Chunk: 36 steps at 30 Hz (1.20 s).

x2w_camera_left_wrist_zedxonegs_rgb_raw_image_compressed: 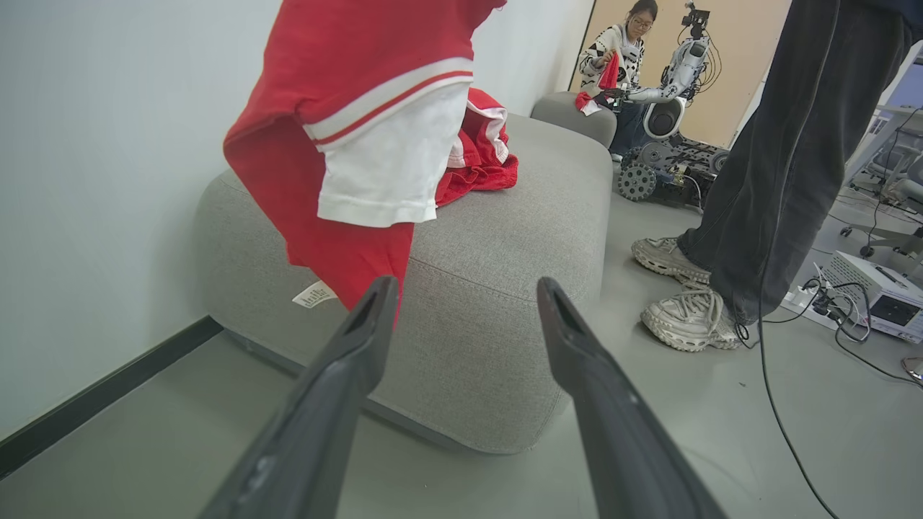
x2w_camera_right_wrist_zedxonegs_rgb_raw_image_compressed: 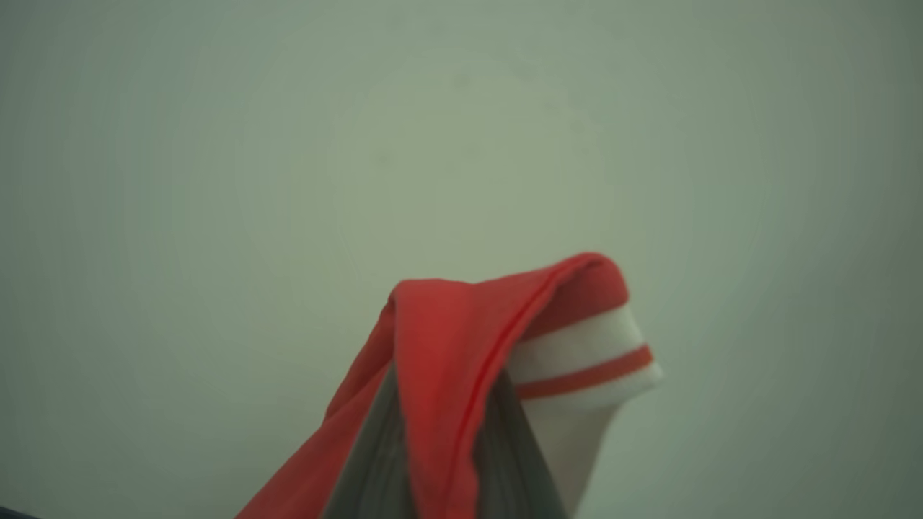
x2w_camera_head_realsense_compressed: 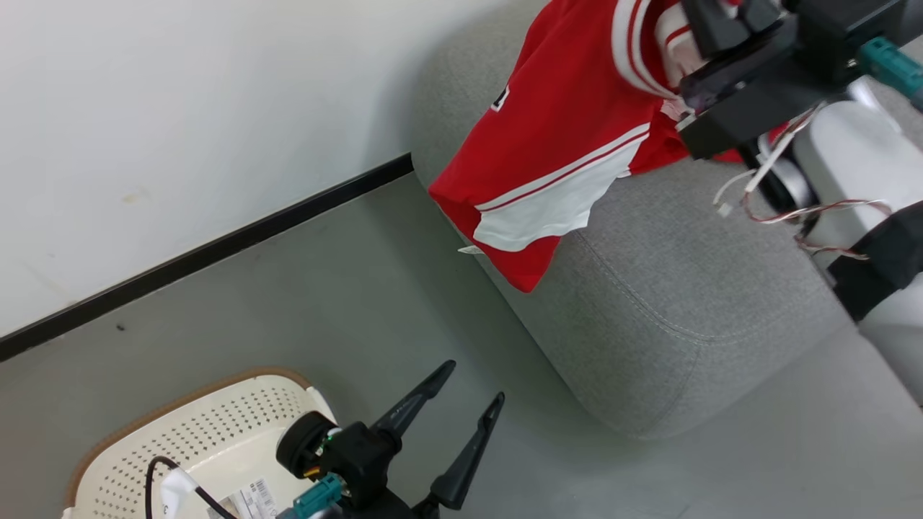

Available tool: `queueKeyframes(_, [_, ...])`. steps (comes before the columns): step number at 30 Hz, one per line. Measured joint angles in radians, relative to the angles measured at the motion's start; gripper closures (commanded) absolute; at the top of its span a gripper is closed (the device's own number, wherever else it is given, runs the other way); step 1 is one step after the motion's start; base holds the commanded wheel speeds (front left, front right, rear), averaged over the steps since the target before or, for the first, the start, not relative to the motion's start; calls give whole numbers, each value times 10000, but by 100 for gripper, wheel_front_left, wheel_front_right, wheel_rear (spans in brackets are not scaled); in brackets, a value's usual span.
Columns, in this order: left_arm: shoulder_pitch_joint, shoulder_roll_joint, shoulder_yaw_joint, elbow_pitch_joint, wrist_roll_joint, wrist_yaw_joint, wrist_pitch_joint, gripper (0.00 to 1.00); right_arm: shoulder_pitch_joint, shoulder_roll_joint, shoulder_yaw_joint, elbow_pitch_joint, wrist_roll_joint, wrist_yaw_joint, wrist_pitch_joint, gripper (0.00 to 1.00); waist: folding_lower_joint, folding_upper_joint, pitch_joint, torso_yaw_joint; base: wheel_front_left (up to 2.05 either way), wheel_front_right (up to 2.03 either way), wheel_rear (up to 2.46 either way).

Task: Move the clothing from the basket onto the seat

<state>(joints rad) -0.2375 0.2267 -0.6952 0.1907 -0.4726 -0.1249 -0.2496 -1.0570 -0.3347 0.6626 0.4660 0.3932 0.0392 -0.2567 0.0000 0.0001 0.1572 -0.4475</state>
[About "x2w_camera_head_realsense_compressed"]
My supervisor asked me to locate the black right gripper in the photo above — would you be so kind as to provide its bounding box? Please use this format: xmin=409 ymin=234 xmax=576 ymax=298
xmin=678 ymin=0 xmax=923 ymax=160

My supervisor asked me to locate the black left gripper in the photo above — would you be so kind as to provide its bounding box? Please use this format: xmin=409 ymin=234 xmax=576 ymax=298
xmin=276 ymin=360 xmax=506 ymax=519

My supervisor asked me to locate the red jersey with white stripes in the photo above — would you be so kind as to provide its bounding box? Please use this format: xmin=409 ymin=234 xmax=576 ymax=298
xmin=428 ymin=0 xmax=787 ymax=294

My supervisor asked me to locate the cream perforated laundry basket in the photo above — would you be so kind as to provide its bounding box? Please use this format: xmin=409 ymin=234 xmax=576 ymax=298
xmin=61 ymin=366 xmax=340 ymax=519

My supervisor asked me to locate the white barcode sticker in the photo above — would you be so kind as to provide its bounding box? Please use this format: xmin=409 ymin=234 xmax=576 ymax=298
xmin=209 ymin=476 xmax=279 ymax=519

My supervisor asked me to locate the grey fabric sofa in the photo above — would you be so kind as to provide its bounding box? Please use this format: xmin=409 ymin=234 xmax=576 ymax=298
xmin=410 ymin=0 xmax=923 ymax=441

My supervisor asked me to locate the black baseboard strip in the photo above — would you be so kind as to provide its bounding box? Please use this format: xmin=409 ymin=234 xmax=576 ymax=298
xmin=0 ymin=152 xmax=415 ymax=363

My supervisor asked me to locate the teal left cable connector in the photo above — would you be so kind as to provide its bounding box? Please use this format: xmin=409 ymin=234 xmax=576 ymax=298
xmin=291 ymin=473 xmax=344 ymax=519

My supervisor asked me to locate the teal cable connector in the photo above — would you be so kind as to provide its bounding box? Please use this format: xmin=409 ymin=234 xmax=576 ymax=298
xmin=291 ymin=473 xmax=344 ymax=519
xmin=857 ymin=36 xmax=923 ymax=110

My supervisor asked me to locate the teal right cable connector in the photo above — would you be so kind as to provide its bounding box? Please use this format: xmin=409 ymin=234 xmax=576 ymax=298
xmin=857 ymin=36 xmax=923 ymax=110

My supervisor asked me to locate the red and white wire bundle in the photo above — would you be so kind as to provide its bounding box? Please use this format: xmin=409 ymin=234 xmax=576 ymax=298
xmin=713 ymin=101 xmax=895 ymax=261

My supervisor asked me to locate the black strap on arm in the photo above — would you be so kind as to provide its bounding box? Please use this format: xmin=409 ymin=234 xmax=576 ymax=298
xmin=826 ymin=202 xmax=923 ymax=322

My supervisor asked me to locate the black left connector cable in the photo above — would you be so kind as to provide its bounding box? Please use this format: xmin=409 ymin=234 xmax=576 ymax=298
xmin=144 ymin=455 xmax=240 ymax=519

